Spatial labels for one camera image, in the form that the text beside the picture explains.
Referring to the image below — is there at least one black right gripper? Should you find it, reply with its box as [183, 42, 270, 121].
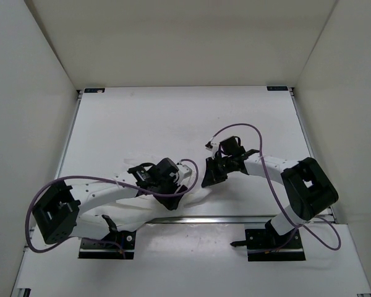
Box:
[202, 156, 234, 187]

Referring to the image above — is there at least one white pleated skirt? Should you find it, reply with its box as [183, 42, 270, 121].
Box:
[90, 159, 211, 233]

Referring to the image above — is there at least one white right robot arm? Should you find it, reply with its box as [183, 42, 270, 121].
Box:
[202, 136, 339, 248]

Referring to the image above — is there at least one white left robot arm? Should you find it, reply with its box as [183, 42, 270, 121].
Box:
[32, 158, 192, 246]

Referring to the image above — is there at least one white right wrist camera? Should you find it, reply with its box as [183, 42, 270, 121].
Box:
[205, 137, 219, 155]

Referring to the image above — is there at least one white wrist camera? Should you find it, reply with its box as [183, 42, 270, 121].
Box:
[205, 137, 219, 155]
[177, 163, 192, 182]

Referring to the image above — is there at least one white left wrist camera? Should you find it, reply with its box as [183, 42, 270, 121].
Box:
[177, 163, 192, 182]

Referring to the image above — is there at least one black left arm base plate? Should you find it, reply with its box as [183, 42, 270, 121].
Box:
[79, 231, 137, 260]

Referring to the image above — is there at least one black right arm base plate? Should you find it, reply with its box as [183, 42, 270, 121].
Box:
[230, 228, 306, 262]

